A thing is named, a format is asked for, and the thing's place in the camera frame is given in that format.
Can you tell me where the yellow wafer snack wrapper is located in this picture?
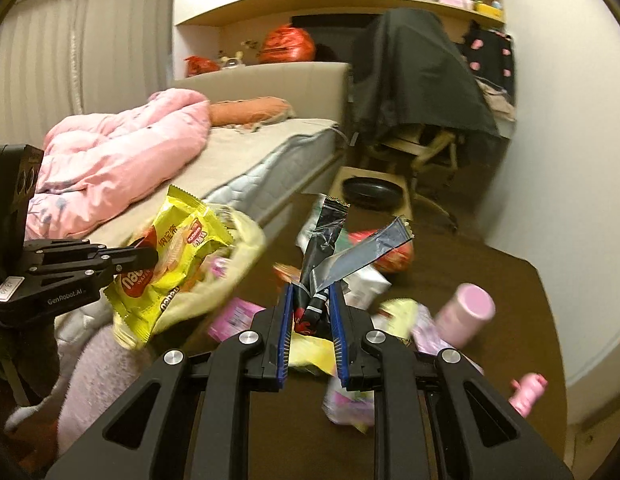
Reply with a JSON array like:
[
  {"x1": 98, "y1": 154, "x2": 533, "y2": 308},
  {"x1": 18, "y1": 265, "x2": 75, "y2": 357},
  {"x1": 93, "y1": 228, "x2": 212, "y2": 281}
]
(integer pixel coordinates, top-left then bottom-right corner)
[{"x1": 104, "y1": 185, "x2": 237, "y2": 351}]

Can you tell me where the grey quilted mattress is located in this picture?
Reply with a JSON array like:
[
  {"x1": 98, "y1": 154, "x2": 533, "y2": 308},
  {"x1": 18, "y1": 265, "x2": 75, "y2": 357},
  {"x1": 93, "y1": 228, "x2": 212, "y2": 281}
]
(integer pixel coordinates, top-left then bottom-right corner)
[{"x1": 202, "y1": 121, "x2": 349, "y2": 223}]

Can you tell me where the silver foil wrapper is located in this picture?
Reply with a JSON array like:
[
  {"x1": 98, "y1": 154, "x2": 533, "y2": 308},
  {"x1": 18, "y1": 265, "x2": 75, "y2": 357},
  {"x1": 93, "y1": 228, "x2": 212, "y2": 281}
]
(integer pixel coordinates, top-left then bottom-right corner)
[{"x1": 302, "y1": 216, "x2": 415, "y2": 297}]

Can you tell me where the large pink bottle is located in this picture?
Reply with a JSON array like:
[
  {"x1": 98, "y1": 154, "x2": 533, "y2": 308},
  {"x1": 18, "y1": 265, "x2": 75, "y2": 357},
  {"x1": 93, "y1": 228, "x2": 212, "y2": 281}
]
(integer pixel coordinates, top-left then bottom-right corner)
[{"x1": 434, "y1": 282, "x2": 497, "y2": 349}]

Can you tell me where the white crumpled packet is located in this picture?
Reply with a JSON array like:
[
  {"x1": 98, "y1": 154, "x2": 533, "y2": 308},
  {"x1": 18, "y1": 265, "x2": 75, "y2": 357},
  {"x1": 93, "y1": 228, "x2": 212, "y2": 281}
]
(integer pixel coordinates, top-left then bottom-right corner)
[{"x1": 340, "y1": 265, "x2": 393, "y2": 311}]

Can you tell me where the beige bed headboard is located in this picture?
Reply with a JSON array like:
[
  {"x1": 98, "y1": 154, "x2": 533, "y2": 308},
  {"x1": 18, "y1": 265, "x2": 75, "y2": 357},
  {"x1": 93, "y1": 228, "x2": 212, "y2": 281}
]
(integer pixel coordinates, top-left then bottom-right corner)
[{"x1": 172, "y1": 61, "x2": 353, "y2": 137}]

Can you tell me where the cardboard box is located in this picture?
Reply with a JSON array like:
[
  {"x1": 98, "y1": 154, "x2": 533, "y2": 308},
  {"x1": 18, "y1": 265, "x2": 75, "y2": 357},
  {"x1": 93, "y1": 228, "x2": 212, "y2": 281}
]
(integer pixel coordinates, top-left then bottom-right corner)
[{"x1": 329, "y1": 165, "x2": 417, "y2": 222}]

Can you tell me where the pink flat packet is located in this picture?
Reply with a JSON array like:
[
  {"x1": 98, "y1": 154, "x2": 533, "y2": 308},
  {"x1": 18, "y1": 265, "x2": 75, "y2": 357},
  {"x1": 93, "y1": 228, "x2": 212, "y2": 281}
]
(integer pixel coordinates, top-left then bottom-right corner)
[{"x1": 207, "y1": 297, "x2": 268, "y2": 343}]

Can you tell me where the yellow flat wrapper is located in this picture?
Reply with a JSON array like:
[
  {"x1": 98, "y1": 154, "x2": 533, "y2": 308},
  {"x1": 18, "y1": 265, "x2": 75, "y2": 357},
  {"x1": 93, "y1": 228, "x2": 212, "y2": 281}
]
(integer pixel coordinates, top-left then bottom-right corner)
[{"x1": 287, "y1": 335, "x2": 338, "y2": 377}]

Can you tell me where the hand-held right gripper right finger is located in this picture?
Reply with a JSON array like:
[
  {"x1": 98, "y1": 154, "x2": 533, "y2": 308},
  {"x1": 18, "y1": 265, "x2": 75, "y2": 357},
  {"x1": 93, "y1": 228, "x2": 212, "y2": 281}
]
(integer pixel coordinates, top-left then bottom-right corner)
[{"x1": 330, "y1": 282, "x2": 576, "y2": 480}]

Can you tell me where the black pink-dotted garment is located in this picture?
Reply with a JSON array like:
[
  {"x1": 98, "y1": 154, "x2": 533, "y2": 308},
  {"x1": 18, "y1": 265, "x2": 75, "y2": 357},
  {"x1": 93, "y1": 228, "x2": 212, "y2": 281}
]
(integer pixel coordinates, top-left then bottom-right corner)
[{"x1": 462, "y1": 20, "x2": 517, "y2": 102}]

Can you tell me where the small orange packet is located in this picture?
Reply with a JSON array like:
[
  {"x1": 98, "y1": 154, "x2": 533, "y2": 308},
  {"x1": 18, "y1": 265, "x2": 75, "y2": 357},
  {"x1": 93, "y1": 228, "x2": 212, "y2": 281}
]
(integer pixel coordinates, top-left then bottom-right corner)
[{"x1": 274, "y1": 262, "x2": 303, "y2": 287}]

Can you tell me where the white green wrapper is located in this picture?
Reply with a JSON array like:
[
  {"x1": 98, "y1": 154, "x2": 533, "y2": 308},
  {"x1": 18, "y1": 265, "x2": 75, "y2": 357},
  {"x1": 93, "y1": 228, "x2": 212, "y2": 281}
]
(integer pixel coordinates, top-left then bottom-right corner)
[{"x1": 296, "y1": 194, "x2": 325, "y2": 252}]

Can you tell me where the pink fluffy cloth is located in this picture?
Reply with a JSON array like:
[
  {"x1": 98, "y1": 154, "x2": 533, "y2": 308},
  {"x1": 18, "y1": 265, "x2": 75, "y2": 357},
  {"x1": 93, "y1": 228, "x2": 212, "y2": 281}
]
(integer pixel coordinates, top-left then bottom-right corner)
[{"x1": 54, "y1": 324, "x2": 157, "y2": 462}]

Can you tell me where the pink quilt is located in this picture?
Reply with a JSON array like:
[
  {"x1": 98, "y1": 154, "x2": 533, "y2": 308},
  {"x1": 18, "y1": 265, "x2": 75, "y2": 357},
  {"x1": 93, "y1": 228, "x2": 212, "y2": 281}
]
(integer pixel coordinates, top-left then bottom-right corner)
[{"x1": 24, "y1": 88, "x2": 213, "y2": 242}]

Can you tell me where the bed with beige cover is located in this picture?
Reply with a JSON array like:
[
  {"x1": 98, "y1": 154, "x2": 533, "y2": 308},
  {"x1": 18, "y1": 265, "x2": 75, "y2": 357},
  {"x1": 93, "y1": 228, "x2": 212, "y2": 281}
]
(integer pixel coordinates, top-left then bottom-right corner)
[{"x1": 84, "y1": 117, "x2": 337, "y2": 250}]

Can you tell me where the orange pillow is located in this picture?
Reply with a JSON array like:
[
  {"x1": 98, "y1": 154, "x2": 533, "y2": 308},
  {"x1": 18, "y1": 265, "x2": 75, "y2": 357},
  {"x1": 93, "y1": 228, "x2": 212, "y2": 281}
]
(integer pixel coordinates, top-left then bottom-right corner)
[{"x1": 207, "y1": 96, "x2": 297, "y2": 129}]

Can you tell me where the large red plastic bag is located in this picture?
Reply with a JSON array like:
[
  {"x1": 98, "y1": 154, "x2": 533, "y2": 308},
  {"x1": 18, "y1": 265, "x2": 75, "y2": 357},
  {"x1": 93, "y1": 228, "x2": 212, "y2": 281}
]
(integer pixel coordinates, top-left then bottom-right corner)
[{"x1": 259, "y1": 23, "x2": 317, "y2": 64}]

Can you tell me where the pink floral packet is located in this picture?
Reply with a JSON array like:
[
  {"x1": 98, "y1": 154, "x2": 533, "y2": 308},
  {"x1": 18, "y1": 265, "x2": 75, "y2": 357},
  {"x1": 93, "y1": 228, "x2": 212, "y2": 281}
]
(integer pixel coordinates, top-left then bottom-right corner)
[{"x1": 412, "y1": 310, "x2": 486, "y2": 377}]

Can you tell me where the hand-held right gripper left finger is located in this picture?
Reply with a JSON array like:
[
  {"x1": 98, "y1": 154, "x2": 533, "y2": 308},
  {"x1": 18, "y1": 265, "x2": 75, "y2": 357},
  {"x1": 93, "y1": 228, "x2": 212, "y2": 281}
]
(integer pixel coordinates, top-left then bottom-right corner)
[{"x1": 44, "y1": 282, "x2": 297, "y2": 480}]

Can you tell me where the small pink bottle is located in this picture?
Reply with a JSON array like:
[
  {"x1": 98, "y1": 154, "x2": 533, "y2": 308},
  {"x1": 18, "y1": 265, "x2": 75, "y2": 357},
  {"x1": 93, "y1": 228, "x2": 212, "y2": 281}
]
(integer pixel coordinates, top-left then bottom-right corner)
[{"x1": 507, "y1": 372, "x2": 549, "y2": 417}]

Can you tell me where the red round snack packet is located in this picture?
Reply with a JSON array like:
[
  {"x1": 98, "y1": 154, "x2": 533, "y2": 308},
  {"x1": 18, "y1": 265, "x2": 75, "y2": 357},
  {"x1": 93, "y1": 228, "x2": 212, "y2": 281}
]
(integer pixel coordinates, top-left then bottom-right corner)
[{"x1": 347, "y1": 229, "x2": 415, "y2": 274}]

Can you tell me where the white pink green packet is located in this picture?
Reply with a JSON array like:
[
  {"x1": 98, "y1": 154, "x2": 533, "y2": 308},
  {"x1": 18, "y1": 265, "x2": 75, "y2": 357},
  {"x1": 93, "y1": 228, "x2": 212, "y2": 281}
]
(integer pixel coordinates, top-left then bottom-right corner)
[{"x1": 322, "y1": 372, "x2": 377, "y2": 434}]

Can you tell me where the beige office chair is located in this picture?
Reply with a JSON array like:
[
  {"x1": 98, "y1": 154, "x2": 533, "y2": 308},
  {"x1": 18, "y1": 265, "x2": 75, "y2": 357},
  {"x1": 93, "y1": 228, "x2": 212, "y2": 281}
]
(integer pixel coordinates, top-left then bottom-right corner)
[{"x1": 362, "y1": 124, "x2": 461, "y2": 235}]

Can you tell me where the white curtain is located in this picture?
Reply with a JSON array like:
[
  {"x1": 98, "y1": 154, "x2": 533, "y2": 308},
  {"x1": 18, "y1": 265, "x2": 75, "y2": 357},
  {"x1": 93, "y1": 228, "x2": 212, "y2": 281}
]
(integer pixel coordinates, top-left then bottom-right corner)
[{"x1": 0, "y1": 0, "x2": 177, "y2": 147}]

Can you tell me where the pale yellow plastic bag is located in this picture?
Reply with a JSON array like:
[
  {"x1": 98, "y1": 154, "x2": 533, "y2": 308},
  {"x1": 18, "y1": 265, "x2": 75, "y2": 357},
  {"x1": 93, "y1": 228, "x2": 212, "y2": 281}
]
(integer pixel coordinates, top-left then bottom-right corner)
[{"x1": 112, "y1": 202, "x2": 268, "y2": 352}]

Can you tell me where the black robot vacuum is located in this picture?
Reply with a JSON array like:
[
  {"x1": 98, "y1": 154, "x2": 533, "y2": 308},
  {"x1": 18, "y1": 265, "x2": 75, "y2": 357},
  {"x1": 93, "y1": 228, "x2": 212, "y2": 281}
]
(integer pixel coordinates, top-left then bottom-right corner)
[{"x1": 341, "y1": 176, "x2": 403, "y2": 207}]

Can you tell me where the beige crumpled cloth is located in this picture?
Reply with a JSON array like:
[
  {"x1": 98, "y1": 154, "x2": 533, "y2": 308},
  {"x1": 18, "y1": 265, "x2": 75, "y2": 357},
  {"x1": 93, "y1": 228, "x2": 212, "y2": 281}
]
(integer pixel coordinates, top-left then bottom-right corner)
[{"x1": 477, "y1": 79, "x2": 517, "y2": 122}]

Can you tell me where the small red plastic bag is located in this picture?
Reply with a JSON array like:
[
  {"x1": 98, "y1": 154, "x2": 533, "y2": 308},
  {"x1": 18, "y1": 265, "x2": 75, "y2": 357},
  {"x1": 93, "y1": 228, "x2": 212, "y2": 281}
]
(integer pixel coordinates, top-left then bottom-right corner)
[{"x1": 184, "y1": 55, "x2": 222, "y2": 79}]

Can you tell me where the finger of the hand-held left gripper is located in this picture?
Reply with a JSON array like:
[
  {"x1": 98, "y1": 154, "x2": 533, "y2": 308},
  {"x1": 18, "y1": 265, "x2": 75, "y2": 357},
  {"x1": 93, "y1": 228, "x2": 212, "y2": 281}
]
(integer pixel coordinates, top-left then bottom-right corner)
[{"x1": 22, "y1": 238, "x2": 159, "y2": 278}]

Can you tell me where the pale yellow snack packet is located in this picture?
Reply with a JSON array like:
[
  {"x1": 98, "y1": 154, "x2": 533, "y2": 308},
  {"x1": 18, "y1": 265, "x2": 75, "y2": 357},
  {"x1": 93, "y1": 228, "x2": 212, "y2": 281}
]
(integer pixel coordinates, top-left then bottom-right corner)
[{"x1": 374, "y1": 299, "x2": 433, "y2": 347}]

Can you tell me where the black snack wrapper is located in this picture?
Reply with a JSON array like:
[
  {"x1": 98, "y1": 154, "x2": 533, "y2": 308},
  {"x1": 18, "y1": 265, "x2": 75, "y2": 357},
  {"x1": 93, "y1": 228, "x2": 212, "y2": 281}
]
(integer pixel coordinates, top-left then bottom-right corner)
[{"x1": 294, "y1": 195, "x2": 351, "y2": 336}]

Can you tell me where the black cloth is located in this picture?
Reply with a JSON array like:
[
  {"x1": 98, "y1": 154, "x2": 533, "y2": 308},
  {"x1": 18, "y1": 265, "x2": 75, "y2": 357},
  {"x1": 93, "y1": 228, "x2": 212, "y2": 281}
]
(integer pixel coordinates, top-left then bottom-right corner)
[{"x1": 350, "y1": 8, "x2": 502, "y2": 145}]

